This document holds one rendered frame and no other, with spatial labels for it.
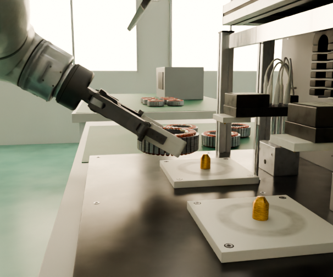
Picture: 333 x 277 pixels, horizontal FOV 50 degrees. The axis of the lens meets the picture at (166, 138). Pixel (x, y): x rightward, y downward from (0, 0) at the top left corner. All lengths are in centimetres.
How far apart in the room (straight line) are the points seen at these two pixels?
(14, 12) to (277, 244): 38
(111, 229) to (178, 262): 11
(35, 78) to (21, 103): 464
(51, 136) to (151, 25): 207
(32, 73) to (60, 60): 5
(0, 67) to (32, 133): 468
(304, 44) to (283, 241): 54
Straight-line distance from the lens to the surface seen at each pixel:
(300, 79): 87
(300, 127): 46
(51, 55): 60
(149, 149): 62
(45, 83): 60
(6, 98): 527
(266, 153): 72
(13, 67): 60
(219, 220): 45
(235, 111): 65
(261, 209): 45
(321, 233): 45
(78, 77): 60
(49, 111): 519
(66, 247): 47
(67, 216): 57
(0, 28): 47
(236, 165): 71
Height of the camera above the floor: 96
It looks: 10 degrees down
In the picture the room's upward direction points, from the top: straight up
